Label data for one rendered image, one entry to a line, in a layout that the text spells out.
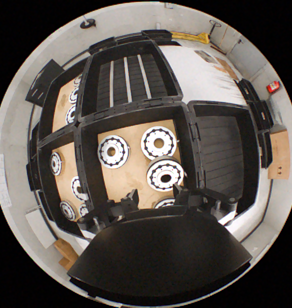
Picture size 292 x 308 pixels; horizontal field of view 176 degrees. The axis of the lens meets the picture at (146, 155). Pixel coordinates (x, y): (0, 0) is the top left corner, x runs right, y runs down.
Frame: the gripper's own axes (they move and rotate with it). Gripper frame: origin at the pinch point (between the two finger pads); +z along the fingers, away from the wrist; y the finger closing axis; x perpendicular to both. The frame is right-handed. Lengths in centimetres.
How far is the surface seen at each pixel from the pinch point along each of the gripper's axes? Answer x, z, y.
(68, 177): 1.5, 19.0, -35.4
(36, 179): -4, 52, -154
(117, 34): 326, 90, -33
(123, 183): -2.0, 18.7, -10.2
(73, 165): 6.3, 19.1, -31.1
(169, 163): 3.1, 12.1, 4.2
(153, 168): 2.3, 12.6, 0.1
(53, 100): 44, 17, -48
